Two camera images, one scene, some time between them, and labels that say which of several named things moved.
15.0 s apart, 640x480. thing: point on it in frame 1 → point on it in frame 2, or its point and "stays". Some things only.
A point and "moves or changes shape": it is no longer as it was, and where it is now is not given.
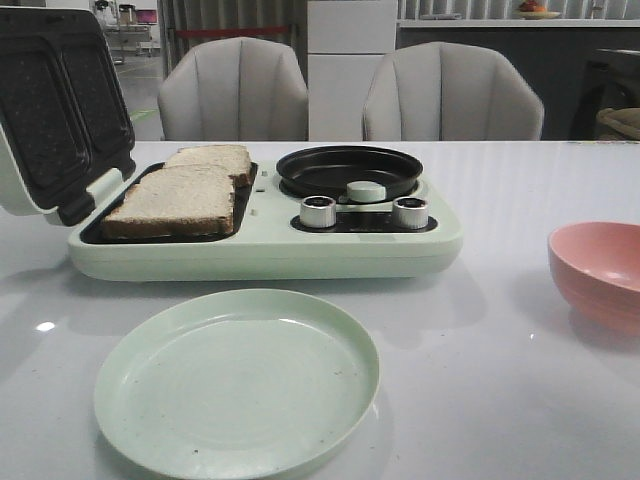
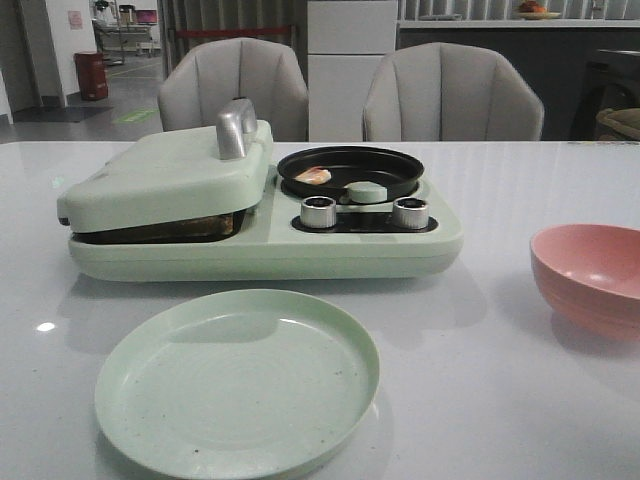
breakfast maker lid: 65,122 → 197,172
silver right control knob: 410,212 stays
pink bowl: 596,265 moves or changes shape
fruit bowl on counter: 531,10 stays
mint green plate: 236,385 stays
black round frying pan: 329,170 stays
